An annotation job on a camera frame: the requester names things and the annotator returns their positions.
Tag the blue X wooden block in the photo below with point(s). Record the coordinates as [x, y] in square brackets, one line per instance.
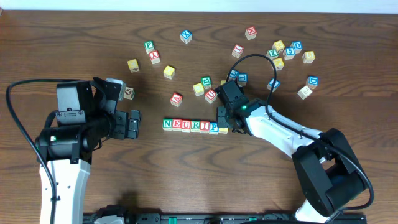
[186, 36]

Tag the green N wooden block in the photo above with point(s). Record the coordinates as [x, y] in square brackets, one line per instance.
[167, 124]

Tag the yellow C wooden block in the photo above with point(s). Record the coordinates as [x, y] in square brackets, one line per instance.
[198, 89]

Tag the green Z wooden block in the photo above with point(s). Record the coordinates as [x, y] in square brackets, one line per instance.
[272, 54]

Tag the blue D wooden block lower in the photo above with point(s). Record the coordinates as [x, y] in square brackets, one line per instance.
[312, 82]

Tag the plain top 3 wooden block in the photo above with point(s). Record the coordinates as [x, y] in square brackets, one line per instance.
[304, 92]

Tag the green F wooden block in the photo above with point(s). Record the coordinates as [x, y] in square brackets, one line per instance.
[149, 46]

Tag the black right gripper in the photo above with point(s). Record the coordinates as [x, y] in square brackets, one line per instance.
[222, 116]

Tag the blue 2 wooden block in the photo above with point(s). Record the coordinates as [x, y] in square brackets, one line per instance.
[273, 85]

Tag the blue T wooden block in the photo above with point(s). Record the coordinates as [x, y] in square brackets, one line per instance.
[242, 79]

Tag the soccer ball J wooden block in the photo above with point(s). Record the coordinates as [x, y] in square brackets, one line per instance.
[129, 93]

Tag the blue 5 wooden block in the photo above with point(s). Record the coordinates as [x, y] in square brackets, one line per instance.
[288, 53]

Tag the blue L wooden block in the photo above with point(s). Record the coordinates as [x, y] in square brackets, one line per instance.
[233, 75]

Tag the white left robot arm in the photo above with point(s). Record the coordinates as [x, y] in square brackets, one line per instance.
[67, 152]

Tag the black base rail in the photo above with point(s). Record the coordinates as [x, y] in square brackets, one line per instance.
[119, 214]

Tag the red Y wooden block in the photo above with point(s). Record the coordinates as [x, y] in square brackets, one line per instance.
[154, 57]

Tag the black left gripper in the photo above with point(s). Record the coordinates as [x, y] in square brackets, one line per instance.
[121, 124]

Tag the yellow soccer side wooden block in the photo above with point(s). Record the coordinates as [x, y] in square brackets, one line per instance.
[278, 46]

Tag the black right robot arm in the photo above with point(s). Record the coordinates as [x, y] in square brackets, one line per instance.
[329, 173]

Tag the yellow brush side wooden block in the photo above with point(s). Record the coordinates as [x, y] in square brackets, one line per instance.
[279, 64]

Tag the blue d wooden block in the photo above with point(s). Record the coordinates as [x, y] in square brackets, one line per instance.
[297, 46]
[312, 82]

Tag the red A wooden block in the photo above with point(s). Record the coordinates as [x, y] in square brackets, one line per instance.
[176, 99]

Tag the red E wooden block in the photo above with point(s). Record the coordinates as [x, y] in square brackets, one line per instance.
[176, 124]

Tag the yellow acorn wooden block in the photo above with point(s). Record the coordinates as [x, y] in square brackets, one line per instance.
[133, 65]

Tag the yellow O wooden block left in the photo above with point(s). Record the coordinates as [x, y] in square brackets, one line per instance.
[169, 72]

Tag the green B wooden block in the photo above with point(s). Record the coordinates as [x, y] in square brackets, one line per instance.
[206, 82]

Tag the green R wooden block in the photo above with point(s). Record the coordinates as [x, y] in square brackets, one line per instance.
[195, 126]

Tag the yellow 8 wooden block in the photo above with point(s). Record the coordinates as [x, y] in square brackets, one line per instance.
[308, 57]

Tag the yellow S wooden block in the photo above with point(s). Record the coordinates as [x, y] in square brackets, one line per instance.
[223, 130]

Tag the red i wooden block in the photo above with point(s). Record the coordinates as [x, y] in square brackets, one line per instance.
[204, 126]
[237, 51]

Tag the red top far wooden block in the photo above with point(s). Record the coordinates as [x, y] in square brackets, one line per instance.
[250, 33]

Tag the blue D wooden block upper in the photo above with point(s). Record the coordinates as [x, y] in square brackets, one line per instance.
[297, 46]

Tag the red u wooden block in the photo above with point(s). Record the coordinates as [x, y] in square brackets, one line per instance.
[210, 96]
[186, 126]

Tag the blue P wooden block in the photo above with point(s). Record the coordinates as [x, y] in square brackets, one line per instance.
[214, 128]

